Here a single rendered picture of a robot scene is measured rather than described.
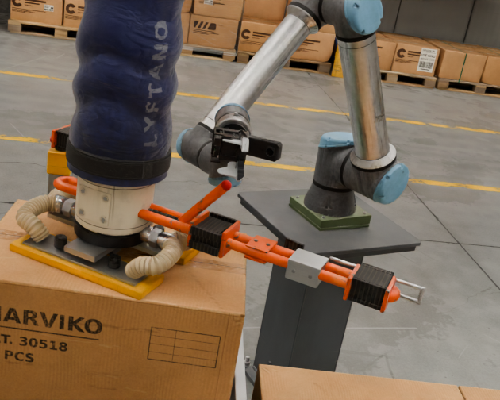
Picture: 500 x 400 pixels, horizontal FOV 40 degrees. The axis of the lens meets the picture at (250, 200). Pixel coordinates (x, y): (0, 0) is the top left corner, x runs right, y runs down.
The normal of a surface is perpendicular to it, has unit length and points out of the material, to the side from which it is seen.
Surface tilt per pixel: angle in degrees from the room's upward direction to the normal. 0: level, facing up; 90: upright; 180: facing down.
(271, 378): 0
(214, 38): 90
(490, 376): 0
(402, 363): 0
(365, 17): 82
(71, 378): 90
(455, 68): 91
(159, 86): 70
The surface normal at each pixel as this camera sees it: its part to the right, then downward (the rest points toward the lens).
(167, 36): 0.77, 0.18
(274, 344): -0.87, 0.05
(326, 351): 0.46, 0.40
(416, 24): 0.13, 0.40
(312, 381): 0.16, -0.91
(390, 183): 0.66, 0.44
